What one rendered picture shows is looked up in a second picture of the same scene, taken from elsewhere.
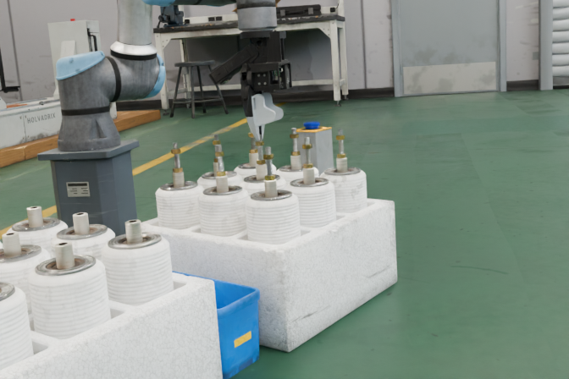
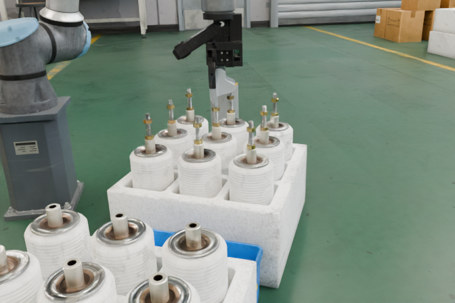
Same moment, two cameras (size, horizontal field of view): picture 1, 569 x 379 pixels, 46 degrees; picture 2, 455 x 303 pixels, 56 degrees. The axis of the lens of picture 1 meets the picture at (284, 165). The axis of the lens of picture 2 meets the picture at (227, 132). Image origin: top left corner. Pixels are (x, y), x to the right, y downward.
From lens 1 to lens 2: 0.55 m
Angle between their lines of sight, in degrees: 21
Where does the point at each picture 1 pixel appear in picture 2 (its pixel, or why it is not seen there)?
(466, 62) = not seen: hidden behind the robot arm
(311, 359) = (300, 293)
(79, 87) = (19, 54)
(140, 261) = (213, 268)
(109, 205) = (57, 158)
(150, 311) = not seen: outside the picture
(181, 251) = (168, 212)
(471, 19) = not seen: outside the picture
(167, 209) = (145, 174)
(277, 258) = (273, 219)
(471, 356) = (409, 270)
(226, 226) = (209, 187)
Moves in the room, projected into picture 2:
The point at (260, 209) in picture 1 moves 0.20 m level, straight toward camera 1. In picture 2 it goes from (250, 176) to (304, 224)
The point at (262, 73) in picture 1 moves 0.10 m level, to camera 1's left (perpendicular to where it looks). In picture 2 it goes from (225, 51) to (181, 54)
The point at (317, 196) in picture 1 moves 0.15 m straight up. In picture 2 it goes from (277, 155) to (277, 90)
